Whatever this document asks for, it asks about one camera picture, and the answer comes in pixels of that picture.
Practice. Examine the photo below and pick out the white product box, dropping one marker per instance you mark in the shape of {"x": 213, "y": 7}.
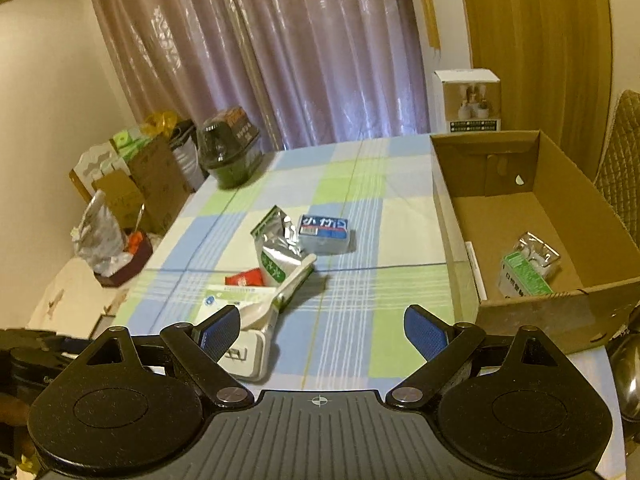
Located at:
{"x": 465, "y": 101}

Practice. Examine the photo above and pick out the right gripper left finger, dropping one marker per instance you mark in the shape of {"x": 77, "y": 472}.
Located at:
{"x": 216, "y": 334}

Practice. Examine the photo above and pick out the cardboard box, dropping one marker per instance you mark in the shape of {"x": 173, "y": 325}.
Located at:
{"x": 491, "y": 188}

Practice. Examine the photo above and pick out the dark tray with bags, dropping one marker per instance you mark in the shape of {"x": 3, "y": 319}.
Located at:
{"x": 113, "y": 255}

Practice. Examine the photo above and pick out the dark green lidded bowl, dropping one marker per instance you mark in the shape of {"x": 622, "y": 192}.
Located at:
{"x": 228, "y": 147}

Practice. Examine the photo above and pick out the brown cardboard boxes stack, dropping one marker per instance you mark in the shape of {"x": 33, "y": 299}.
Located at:
{"x": 147, "y": 172}

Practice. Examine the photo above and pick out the white plastic spoon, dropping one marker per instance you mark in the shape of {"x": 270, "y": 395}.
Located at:
{"x": 256, "y": 314}

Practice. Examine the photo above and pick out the silver green foil pouch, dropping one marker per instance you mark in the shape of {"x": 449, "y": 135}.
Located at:
{"x": 277, "y": 246}

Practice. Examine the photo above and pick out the green white tube box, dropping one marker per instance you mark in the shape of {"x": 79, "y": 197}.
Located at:
{"x": 285, "y": 291}

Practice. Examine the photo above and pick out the clear plastic bag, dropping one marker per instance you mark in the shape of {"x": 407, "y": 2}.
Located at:
{"x": 544, "y": 259}

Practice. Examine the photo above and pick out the white blue medicine box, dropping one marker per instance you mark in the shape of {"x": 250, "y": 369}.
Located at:
{"x": 253, "y": 303}

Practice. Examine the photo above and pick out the green medicine box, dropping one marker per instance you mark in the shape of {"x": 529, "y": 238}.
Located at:
{"x": 518, "y": 278}

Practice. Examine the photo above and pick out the white power adapter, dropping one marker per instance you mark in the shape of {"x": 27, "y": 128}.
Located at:
{"x": 248, "y": 357}

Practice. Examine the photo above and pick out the red snack packet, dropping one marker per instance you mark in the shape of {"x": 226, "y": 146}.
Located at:
{"x": 250, "y": 278}

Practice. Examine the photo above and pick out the quilted chair back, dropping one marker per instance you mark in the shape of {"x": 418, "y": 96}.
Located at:
{"x": 618, "y": 175}

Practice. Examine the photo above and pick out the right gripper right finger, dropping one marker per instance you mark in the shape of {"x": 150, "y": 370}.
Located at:
{"x": 426, "y": 332}

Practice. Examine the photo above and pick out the purple curtain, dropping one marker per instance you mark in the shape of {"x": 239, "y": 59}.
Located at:
{"x": 307, "y": 72}

